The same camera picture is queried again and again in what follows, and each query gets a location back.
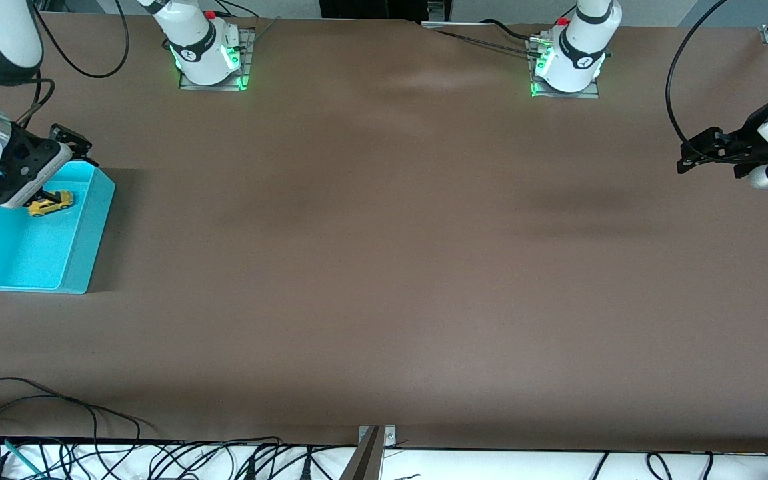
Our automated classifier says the yellow beetle toy car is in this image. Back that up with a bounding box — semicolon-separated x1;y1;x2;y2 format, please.
28;191;75;218

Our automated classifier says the turquoise plastic bin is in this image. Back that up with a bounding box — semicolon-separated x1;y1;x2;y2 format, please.
0;160;117;295

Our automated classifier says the black equipment box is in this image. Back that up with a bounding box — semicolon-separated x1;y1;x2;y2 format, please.
319;0;453;23

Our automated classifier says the dark grey metal bar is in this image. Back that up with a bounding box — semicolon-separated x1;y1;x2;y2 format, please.
339;427;383;480

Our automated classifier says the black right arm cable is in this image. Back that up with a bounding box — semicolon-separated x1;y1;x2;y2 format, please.
14;0;131;129

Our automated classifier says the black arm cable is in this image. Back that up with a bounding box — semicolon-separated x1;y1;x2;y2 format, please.
14;0;131;129
664;0;728;144

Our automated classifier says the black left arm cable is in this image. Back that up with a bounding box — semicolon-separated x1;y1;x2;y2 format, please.
664;0;728;144

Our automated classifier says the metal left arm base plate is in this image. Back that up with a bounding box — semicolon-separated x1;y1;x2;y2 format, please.
529;40;601;99

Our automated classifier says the black looped floor cable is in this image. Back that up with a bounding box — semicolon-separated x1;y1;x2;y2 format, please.
0;395;143;444
0;377;101;444

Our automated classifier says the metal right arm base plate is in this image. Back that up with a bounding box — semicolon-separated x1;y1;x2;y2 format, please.
179;28;255;91

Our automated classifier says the black base supply cable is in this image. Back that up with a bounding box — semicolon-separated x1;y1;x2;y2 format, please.
424;19;545;57

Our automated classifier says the teal cable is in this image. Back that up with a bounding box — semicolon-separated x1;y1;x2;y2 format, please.
3;439;46;478

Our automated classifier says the metal edge bracket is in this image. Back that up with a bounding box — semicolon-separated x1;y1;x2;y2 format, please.
358;425;397;447

